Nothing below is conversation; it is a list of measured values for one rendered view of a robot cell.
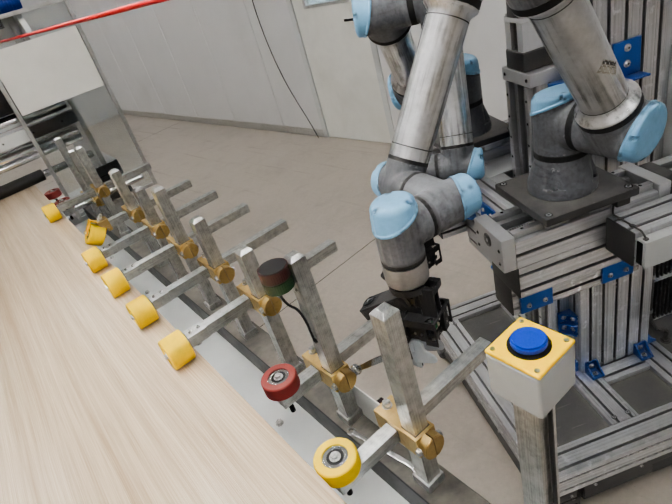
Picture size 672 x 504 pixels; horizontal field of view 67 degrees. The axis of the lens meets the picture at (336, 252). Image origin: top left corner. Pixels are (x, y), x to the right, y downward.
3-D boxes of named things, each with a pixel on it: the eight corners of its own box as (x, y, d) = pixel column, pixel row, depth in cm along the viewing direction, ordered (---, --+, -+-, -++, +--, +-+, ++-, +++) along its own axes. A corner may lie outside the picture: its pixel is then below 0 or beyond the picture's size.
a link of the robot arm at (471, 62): (483, 102, 149) (478, 55, 142) (437, 110, 153) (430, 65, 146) (482, 89, 159) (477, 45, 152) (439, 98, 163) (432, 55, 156)
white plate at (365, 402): (334, 389, 130) (323, 361, 125) (406, 445, 111) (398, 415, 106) (332, 390, 130) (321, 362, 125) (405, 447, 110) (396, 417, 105)
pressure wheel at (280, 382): (297, 390, 119) (282, 355, 114) (317, 408, 113) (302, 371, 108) (269, 412, 116) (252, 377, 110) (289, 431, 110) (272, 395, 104)
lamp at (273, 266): (308, 336, 110) (277, 254, 99) (323, 346, 105) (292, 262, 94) (286, 351, 107) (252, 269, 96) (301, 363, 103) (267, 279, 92)
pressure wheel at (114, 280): (114, 262, 157) (127, 280, 154) (120, 275, 164) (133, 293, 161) (95, 272, 154) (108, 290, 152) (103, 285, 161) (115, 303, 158)
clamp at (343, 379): (323, 357, 123) (317, 342, 120) (359, 383, 113) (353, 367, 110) (305, 371, 121) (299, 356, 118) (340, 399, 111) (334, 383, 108)
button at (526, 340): (523, 331, 60) (522, 320, 59) (555, 345, 57) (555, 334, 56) (503, 351, 58) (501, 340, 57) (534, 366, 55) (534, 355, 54)
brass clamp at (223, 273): (218, 263, 155) (212, 249, 153) (239, 276, 145) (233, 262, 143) (201, 273, 153) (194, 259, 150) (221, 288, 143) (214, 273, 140)
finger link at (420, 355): (438, 383, 94) (430, 347, 89) (409, 376, 97) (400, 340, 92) (444, 371, 96) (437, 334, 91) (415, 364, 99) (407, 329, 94)
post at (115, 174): (168, 268, 218) (115, 166, 194) (171, 270, 216) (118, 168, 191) (161, 272, 217) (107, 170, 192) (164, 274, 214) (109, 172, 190)
